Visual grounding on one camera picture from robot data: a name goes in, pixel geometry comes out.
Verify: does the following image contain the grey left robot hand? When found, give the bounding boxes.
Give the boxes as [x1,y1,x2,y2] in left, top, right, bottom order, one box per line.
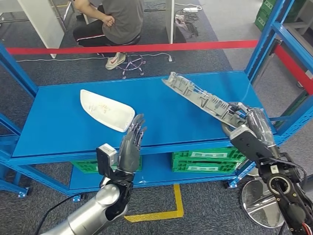
[117,113,148,174]

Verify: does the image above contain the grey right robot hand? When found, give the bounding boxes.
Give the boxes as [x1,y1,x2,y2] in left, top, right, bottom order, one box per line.
[221,102,276,149]

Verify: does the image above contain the silver wheel hubcap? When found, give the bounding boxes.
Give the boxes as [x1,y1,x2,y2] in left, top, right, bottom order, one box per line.
[161,71,247,129]

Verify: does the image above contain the white curved plastic part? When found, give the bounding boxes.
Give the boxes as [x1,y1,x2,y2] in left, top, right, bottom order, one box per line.
[80,89,136,133]

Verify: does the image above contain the red barrier belt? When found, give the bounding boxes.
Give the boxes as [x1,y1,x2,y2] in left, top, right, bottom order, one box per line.
[274,44,313,96]
[6,40,259,56]

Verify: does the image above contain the large chrome round floor base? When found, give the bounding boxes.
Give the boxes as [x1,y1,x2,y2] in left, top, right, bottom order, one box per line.
[240,178,285,229]

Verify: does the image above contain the grey metal table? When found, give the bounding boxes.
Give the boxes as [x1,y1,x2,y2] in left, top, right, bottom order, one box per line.
[284,0,313,57]

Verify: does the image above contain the green plastic crate stack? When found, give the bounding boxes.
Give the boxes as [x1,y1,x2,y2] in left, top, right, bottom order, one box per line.
[254,0,306,31]

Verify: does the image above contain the black round stool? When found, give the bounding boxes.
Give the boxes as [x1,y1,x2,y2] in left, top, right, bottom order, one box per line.
[117,34,146,80]

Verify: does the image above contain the person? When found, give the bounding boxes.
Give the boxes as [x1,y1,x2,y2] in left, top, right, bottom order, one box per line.
[72,0,145,71]

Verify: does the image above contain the black bag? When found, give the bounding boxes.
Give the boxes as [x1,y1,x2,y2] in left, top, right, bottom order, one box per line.
[174,11,199,43]

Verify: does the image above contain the white power strip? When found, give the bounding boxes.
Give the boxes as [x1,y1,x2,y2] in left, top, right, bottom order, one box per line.
[182,5,203,13]

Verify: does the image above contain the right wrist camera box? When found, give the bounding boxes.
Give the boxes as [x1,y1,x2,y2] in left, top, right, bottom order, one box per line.
[229,124,274,163]

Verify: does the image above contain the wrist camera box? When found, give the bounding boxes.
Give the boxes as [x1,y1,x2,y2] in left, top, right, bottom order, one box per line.
[96,143,118,177]
[229,124,274,163]

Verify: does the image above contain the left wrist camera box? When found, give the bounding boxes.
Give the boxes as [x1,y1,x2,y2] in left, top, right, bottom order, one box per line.
[96,143,118,177]

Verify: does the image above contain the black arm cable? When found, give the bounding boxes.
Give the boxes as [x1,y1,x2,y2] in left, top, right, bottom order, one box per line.
[34,193,81,235]

